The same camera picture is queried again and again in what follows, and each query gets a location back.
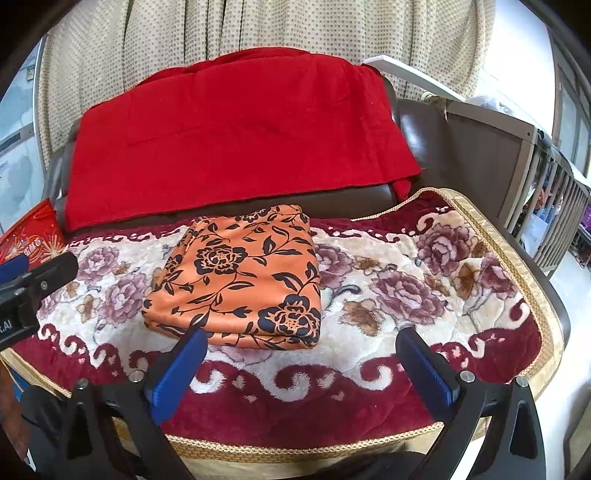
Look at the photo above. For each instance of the brown leather sofa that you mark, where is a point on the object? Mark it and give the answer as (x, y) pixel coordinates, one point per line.
(429, 138)

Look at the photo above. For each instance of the white plastic bag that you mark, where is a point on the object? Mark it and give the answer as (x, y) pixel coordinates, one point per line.
(489, 105)

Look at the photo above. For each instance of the white board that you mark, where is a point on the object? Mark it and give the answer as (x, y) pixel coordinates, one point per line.
(401, 67)

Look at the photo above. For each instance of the orange floral blouse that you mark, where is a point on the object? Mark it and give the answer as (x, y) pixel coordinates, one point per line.
(240, 277)

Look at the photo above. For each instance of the white refrigerator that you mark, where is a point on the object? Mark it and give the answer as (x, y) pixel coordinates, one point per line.
(18, 152)

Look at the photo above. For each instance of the floral plush blanket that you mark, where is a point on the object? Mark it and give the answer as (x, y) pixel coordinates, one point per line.
(415, 286)

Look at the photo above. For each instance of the red gift bag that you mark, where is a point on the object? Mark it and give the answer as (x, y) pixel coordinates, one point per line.
(32, 235)

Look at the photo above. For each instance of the red blanket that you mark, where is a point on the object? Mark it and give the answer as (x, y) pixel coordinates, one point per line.
(231, 138)

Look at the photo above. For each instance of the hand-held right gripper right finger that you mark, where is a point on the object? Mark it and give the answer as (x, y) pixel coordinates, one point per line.
(425, 369)

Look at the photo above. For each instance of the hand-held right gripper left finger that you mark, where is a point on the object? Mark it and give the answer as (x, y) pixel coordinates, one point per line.
(181, 369)

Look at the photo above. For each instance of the beige dotted curtain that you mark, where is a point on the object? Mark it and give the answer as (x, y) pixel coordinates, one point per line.
(277, 27)

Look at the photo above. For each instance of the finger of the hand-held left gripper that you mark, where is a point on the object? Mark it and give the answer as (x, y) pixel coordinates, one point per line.
(14, 268)
(55, 272)

